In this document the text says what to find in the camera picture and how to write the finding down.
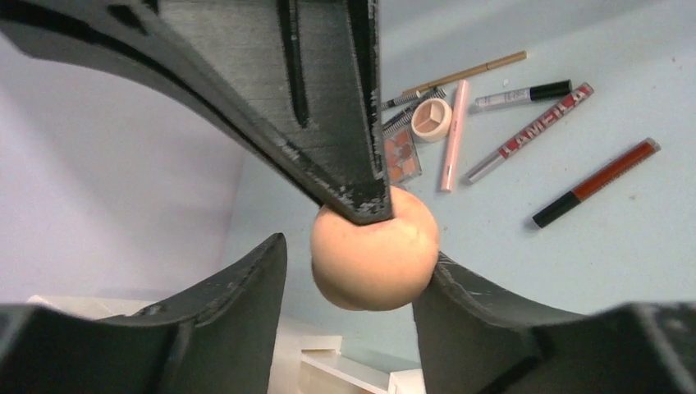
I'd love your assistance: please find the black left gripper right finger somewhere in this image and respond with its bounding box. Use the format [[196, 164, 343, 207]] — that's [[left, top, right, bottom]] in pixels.
[[413, 254, 695, 393]]

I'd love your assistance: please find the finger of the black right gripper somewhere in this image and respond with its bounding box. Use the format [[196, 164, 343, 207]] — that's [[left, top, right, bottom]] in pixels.
[[1, 1, 393, 225]]

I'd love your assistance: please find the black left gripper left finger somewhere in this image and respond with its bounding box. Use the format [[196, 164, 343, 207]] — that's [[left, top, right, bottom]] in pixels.
[[1, 233, 287, 393]]

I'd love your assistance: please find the white drawer organizer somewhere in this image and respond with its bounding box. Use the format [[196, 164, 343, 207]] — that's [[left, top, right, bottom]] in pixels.
[[27, 295, 426, 394]]

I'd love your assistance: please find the black patterned eyeliner pen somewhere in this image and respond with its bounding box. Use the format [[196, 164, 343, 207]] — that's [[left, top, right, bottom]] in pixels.
[[381, 90, 421, 111]]

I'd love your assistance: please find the small square blush palette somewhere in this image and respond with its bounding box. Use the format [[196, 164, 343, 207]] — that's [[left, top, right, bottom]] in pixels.
[[385, 127, 422, 185]]

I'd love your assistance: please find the round cream compact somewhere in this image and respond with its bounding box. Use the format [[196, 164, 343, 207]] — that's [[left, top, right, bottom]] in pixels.
[[410, 98, 452, 142]]

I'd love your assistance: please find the patterned silver eyeliner pen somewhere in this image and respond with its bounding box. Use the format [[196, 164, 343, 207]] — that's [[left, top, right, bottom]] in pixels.
[[382, 87, 447, 137]]

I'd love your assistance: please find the pink concealer tube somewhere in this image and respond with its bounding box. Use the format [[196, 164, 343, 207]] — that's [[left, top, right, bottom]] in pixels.
[[440, 80, 469, 192]]

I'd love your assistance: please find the clear mascara tube black cap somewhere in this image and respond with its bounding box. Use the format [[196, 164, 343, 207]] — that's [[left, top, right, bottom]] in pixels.
[[474, 80, 572, 110]]

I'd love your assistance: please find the dark red lip gloss tube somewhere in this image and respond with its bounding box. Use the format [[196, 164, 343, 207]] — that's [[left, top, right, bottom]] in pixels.
[[531, 137, 662, 229]]

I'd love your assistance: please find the red lettered lip gloss tube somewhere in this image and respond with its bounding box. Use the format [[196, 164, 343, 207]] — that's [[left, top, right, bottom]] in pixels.
[[464, 83, 594, 185]]

